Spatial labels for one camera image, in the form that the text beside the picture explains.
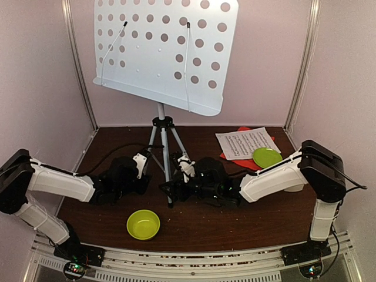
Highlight aluminium frame post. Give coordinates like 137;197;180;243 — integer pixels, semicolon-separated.
284;0;322;134
61;0;99;131

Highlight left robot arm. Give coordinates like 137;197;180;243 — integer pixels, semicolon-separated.
1;149;150;261

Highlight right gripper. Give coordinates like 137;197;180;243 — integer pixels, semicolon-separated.
159;171;220;202

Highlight right aluminium frame post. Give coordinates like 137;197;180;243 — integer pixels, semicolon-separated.
284;0;322;134

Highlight green bowl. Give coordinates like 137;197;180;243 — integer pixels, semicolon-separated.
126;209;160;241

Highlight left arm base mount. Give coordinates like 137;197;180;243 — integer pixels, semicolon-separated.
49;222;105;281

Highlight light blue music stand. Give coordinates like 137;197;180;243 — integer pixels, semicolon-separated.
92;0;239;209

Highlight white sheet music page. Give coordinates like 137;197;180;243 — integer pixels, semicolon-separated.
215;127;281;160

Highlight green plate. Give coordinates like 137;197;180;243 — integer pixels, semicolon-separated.
253;147;283;169

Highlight front aluminium rail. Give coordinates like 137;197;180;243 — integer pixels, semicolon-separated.
22;232;363;281

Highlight white metronome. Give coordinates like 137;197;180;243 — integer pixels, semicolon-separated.
284;184;304;193

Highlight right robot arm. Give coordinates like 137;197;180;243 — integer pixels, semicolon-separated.
159;140;367;260

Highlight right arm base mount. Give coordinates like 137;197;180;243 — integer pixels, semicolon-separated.
281;240;331;279

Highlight left aluminium frame post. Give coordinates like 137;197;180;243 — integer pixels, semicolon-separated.
61;0;99;131

